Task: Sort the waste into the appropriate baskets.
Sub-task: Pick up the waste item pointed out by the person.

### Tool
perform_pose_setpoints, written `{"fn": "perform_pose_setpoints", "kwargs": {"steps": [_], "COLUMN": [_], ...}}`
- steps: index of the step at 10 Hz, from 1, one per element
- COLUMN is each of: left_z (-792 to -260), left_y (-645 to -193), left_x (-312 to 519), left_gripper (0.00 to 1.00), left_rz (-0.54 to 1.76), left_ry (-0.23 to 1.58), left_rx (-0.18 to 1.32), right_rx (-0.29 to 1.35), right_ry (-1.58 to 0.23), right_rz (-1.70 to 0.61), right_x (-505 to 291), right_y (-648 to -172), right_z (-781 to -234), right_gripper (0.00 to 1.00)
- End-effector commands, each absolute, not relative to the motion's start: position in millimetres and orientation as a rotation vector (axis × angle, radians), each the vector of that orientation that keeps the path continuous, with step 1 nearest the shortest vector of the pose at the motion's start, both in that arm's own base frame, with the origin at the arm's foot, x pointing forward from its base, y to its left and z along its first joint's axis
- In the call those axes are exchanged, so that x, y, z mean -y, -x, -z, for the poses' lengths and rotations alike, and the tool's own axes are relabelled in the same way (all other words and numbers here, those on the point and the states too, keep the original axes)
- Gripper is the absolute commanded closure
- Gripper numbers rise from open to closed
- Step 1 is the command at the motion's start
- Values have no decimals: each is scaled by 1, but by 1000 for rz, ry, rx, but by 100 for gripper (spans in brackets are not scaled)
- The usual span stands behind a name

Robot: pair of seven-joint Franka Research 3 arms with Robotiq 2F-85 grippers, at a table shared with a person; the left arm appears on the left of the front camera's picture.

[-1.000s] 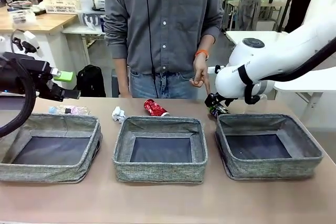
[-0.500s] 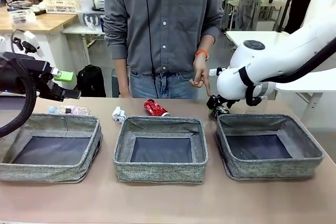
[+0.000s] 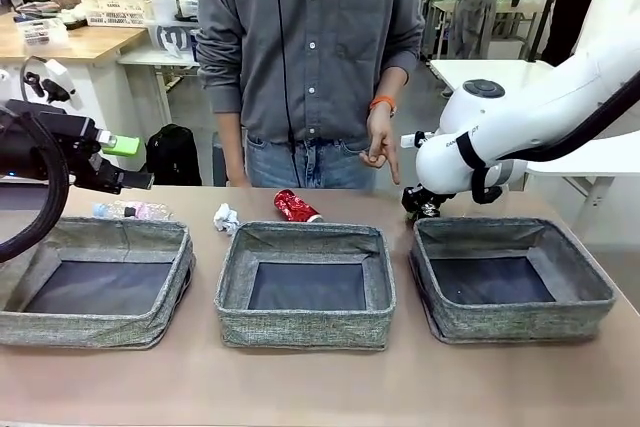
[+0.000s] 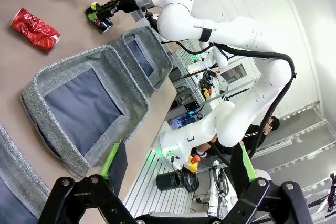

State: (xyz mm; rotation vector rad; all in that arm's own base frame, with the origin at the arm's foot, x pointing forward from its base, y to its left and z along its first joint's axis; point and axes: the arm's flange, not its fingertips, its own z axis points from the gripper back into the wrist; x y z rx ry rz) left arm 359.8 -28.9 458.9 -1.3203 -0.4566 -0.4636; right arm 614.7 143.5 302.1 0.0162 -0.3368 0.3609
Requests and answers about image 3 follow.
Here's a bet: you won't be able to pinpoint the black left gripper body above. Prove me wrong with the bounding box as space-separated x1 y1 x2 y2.
0 99 97 182

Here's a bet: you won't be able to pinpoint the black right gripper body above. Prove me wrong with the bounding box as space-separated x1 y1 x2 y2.
402 185 455 214

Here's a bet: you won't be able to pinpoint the clear bottle blue cap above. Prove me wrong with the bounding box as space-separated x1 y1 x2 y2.
92 200 174 222

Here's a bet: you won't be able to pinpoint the white paper ball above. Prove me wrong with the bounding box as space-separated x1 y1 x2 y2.
213 202 241 236

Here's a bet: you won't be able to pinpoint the crushed red can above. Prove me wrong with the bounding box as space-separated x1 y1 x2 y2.
272 188 324 224

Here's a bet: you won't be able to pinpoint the person's left forearm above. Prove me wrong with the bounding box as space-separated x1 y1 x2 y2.
372 66 409 109

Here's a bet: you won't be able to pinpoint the person's right forearm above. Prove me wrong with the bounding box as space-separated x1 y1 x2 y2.
215 110 248 178

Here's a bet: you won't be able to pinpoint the person's left hand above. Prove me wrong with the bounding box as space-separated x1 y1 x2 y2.
358 105 402 186

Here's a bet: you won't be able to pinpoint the black backpack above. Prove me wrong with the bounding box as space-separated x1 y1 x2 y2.
144 123 204 187

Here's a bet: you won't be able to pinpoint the white background table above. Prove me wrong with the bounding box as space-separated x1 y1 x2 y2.
117 44 201 113

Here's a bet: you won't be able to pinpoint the blue jeans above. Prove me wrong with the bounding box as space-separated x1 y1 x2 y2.
244 129 379 191

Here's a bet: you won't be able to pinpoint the orange wrist band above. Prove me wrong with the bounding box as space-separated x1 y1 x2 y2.
368 95 399 118

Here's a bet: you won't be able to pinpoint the wooden top white desk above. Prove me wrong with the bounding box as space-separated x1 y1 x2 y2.
0 11 151 186

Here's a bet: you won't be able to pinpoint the clear plastic storage box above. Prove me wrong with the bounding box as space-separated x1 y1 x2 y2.
13 16 69 48

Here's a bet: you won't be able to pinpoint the clear bin with logo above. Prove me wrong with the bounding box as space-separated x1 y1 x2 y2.
147 21 201 53

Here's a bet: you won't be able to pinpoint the white printed crate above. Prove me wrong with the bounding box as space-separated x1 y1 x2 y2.
79 0 154 28

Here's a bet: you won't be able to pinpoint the folded cloth stack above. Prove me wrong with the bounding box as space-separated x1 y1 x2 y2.
14 0 62 19

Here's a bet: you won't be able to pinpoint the white paper roll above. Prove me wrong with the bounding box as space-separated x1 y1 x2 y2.
151 0 179 23

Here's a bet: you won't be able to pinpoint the grey fabric basket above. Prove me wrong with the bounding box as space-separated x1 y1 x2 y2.
214 220 397 352
0 216 196 351
408 216 618 346

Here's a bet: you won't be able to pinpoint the grey button shirt torso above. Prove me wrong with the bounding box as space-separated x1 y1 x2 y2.
196 0 426 146

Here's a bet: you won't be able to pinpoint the background person white top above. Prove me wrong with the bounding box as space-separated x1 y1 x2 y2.
446 0 534 61

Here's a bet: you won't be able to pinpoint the background person beige top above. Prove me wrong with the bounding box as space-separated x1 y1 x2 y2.
540 0 604 67

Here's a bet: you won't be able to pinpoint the black tripod pole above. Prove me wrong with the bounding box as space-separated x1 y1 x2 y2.
528 0 571 62

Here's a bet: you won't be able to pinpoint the black braided left arm hose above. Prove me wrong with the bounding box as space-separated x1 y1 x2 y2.
0 105 70 264

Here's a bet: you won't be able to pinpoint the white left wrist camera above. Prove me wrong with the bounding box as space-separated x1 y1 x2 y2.
22 55 84 109

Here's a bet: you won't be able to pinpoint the background desk grey frame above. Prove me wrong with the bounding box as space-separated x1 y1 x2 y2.
422 0 546 61

